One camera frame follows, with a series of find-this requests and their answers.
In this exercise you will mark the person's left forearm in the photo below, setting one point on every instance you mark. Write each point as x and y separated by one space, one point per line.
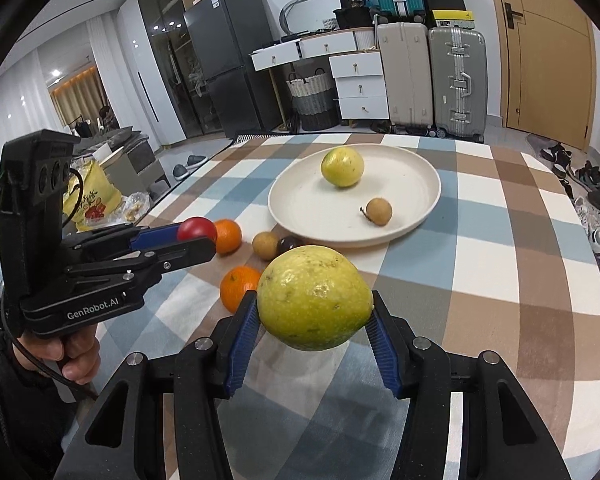
20 410

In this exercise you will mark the wooden door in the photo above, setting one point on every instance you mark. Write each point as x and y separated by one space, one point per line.
545 50

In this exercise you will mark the beige suitcase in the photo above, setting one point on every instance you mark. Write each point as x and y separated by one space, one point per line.
405 75

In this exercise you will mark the dark grey refrigerator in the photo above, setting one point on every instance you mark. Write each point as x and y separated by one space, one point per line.
225 60

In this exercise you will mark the glass door wardrobe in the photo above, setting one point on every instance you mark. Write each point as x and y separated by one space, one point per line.
155 35

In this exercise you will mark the woven laundry basket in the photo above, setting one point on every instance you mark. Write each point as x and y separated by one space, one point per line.
312 100

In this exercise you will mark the cluster of dark shoes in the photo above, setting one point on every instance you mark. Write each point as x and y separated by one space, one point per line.
557 156

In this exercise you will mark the red cherry tomato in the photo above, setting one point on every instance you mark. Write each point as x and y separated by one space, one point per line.
197 228

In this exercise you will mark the grey upholstered bench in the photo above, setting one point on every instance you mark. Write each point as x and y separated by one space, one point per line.
130 152

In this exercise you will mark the grey metal hoop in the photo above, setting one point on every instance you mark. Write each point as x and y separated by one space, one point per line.
300 2

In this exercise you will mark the silver suitcase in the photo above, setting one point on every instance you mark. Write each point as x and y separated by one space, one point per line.
457 80

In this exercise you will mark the cream round plate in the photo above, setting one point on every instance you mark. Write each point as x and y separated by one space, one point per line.
405 185

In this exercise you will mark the yellow plastic bag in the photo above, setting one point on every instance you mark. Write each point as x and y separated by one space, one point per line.
87 195

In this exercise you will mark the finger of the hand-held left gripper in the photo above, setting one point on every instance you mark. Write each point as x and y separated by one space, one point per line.
190 252
152 238

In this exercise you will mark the orange tangerine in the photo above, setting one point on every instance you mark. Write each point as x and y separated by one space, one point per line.
228 236
237 287

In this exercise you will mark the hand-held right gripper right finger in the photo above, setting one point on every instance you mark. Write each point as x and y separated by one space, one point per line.
382 355

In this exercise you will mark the white drawer dresser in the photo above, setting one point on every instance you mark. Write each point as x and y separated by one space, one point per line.
360 85

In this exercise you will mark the beige curtain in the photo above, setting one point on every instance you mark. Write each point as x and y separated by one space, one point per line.
75 92

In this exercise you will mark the plain black shoe box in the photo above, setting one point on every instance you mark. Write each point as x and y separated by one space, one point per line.
445 2

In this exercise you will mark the person's left hand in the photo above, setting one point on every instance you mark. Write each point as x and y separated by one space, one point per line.
75 355

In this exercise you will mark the brown longan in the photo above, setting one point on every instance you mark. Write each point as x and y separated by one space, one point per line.
380 208
265 246

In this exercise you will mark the dark red cherry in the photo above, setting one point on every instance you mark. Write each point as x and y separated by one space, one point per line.
287 246

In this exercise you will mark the clear plastic snack bag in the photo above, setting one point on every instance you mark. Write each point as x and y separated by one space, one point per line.
136 207

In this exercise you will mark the black storage box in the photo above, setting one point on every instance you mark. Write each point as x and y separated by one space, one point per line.
352 18

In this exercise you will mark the white ribbed bin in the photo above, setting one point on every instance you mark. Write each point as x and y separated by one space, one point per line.
365 38

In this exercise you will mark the yellow black shoe box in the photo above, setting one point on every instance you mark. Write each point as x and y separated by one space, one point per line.
450 20

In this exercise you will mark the grey slipper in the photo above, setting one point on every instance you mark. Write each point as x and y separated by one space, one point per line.
180 171
196 161

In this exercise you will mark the small white ribbed basket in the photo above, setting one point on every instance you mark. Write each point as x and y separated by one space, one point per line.
329 23

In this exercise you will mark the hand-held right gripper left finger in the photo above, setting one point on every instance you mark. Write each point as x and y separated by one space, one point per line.
242 345

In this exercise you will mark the green yellow passion fruit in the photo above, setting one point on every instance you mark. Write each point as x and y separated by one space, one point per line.
312 297
342 166

